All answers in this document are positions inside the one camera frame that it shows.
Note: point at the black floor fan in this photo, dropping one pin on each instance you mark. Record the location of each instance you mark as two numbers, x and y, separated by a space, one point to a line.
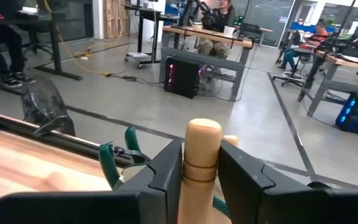
42 102

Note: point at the black curved frame clamp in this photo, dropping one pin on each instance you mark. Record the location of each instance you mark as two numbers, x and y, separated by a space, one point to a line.
57 119

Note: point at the grey workbench with wood top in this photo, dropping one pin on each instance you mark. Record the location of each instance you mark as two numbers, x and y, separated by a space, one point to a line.
197 60
331 84

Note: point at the black office chair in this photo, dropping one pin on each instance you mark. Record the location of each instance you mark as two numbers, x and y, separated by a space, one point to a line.
291 74

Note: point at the black computer with purple lights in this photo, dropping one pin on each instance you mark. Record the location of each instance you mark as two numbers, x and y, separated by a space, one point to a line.
182 77

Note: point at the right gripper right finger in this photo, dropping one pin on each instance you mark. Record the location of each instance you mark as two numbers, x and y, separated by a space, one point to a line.
244 186

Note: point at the upright wooden pallet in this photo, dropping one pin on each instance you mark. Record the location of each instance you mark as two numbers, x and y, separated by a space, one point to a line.
115 18

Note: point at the black floor power strip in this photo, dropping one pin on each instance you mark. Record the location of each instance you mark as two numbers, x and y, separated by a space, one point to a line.
129 78

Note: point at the white container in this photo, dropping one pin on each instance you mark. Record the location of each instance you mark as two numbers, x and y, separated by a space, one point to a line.
197 26
228 31

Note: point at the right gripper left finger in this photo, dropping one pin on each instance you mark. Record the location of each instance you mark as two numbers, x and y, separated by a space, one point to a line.
160 186

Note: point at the black standing desk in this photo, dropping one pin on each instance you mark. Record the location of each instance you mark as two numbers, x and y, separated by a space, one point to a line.
140 31

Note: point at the black background robot arm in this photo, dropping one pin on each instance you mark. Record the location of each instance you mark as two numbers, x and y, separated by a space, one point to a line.
204 12

